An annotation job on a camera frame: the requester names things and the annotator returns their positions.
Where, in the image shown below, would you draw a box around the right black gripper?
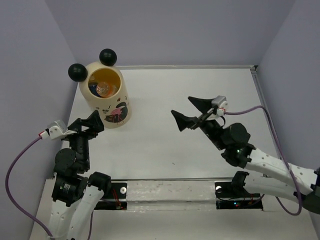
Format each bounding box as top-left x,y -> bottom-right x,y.
168,95 -> 225,150

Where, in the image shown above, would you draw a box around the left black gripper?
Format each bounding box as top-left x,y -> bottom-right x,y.
65,108 -> 105,169

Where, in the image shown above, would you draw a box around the clear bottle blue label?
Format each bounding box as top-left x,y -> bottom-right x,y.
88,82 -> 99,97

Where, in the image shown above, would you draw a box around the long orange capped bottle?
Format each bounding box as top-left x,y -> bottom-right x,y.
96,82 -> 118,98

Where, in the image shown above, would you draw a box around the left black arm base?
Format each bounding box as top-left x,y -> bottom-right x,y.
94,181 -> 128,211

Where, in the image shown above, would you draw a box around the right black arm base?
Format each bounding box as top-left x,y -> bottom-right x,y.
214,171 -> 263,210

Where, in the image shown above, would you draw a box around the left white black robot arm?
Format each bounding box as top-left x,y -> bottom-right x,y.
47,110 -> 111,240

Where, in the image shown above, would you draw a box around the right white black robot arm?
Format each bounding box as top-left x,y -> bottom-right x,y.
171,95 -> 320,216

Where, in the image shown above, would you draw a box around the cream panda-ear waste bin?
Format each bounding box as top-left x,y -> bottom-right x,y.
67,48 -> 132,129

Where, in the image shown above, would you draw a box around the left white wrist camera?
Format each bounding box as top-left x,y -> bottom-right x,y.
38,120 -> 75,140

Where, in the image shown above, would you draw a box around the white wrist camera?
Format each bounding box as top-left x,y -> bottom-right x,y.
38,120 -> 75,140
209,95 -> 229,118

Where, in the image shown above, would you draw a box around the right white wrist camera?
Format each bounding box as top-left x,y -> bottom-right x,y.
209,95 -> 229,118

